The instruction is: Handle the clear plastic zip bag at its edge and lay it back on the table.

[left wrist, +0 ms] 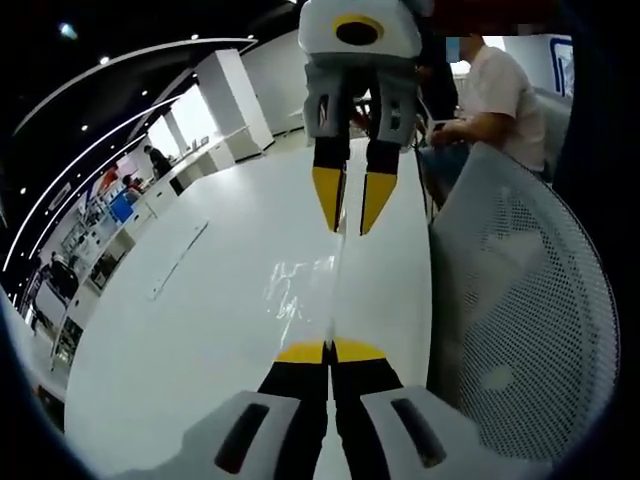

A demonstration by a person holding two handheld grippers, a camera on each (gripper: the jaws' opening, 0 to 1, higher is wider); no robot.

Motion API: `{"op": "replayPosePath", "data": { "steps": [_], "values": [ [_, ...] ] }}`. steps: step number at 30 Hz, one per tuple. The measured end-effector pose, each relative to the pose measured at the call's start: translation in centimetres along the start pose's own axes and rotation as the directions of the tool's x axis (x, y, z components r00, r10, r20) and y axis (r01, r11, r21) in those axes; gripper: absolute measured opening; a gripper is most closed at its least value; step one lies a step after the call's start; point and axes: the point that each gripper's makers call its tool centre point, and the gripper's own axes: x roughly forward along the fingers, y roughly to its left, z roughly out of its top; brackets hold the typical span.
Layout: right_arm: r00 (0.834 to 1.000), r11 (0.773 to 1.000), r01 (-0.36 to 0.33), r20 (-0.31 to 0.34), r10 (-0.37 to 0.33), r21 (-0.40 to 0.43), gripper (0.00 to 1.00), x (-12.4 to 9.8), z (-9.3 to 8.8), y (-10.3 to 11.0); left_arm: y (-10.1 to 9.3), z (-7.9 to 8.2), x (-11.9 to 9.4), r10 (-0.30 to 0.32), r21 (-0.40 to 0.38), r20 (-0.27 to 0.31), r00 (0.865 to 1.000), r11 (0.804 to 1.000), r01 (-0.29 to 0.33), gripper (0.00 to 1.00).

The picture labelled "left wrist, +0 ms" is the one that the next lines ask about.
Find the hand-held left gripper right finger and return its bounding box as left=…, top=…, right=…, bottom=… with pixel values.
left=329, top=337, right=491, bottom=480

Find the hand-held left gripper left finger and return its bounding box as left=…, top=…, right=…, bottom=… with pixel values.
left=164, top=338, right=331, bottom=480

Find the clear zip food packaging bag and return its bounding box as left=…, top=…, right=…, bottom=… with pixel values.
left=262, top=232, right=351, bottom=351

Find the long white counter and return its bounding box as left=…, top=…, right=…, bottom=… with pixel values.
left=29, top=127, right=261, bottom=361

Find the white square pillar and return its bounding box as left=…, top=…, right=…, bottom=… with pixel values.
left=196, top=48, right=275, bottom=162

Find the white mesh office chair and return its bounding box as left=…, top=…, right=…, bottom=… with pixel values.
left=426, top=141, right=622, bottom=464

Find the blue box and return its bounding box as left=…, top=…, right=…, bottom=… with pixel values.
left=110, top=193, right=138, bottom=227

